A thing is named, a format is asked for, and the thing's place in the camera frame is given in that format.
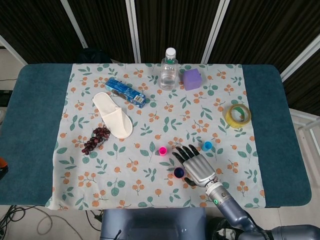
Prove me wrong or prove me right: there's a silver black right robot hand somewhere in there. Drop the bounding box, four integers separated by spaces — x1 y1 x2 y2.
172 144 217 188

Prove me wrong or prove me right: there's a light blue plastic cup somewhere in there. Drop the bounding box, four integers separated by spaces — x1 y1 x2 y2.
201 140 214 152

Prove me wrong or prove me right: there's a yellow packing tape roll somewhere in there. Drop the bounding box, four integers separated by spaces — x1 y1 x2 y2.
225 103 252 129

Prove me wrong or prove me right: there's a black trash bag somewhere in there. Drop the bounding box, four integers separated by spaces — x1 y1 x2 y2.
212 216 251 240

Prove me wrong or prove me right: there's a blue-grey robot torso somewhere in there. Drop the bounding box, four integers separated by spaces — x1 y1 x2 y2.
99 207 208 240

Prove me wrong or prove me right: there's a floral fruit print tablecloth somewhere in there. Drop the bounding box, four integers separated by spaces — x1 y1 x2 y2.
44 62 266 211

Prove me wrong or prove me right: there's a purple foam cube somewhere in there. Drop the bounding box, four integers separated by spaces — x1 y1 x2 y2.
181 69 203 91

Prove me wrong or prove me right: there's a clear plastic water bottle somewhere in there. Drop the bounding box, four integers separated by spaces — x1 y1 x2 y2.
159 47 180 91

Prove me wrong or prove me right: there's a white disposable slipper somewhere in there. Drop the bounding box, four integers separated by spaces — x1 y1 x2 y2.
91 91 134 139

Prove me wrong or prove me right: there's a blue cookie box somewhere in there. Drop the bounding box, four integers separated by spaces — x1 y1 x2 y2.
104 76 147 109

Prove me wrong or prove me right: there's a dark red grape bunch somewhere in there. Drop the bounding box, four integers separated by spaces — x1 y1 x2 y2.
81 126 111 155

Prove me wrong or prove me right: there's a white metal rack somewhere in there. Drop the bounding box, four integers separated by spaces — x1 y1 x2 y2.
288 107 320 161

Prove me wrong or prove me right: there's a teal velvet table cover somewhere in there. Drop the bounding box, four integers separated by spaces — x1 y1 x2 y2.
0 63 313 208

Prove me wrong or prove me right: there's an orange and black object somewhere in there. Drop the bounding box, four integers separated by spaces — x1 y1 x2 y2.
0 156 10 179

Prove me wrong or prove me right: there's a white partition frame post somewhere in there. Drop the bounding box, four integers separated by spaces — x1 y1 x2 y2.
200 0 231 65
59 0 89 49
279 32 320 82
124 0 142 64
0 34 28 66

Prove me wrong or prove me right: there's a grey floor cable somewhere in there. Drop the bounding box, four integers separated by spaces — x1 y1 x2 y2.
36 211 85 240

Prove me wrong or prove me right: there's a black floor cable bundle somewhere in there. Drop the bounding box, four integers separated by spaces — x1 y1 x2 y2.
0 204 26 240

